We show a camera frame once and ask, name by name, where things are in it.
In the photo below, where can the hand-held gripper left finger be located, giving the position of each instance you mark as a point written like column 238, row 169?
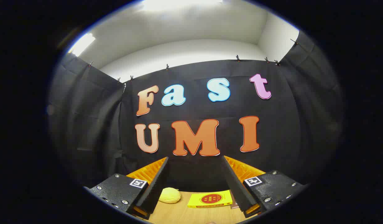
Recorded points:
column 157, row 186

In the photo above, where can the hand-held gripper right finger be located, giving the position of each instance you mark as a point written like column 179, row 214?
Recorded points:
column 236, row 186

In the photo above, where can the yellow plush bun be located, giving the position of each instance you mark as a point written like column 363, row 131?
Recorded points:
column 169, row 196

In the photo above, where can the brown book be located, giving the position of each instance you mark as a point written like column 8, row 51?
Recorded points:
column 234, row 205

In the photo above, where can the yellow book with red circle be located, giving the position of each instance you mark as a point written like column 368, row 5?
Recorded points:
column 194, row 202

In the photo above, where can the ceiling light panel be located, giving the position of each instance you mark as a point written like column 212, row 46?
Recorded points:
column 179, row 4
column 82, row 44

